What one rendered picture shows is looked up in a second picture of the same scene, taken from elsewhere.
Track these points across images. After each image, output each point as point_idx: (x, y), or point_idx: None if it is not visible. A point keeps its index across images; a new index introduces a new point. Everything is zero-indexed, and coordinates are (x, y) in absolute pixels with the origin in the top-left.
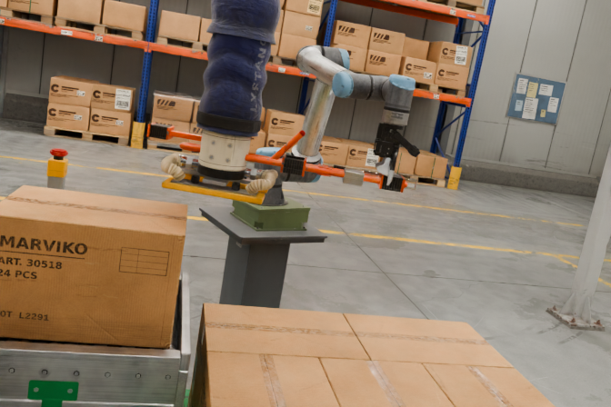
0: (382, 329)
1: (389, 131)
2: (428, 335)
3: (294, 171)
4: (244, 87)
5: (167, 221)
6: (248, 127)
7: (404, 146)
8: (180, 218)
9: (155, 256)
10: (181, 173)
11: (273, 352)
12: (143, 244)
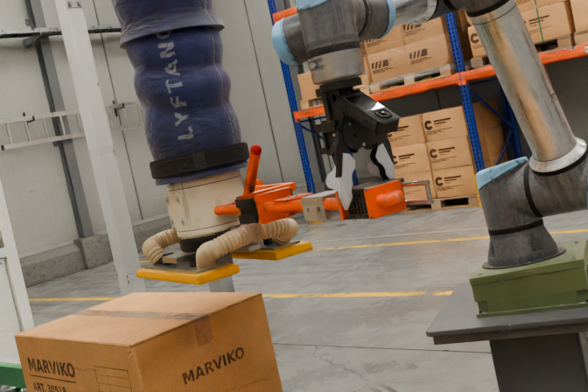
0: None
1: (332, 98)
2: None
3: (248, 218)
4: (162, 109)
5: (165, 324)
6: (184, 166)
7: (355, 120)
8: (192, 317)
9: (119, 377)
10: (154, 253)
11: None
12: (106, 361)
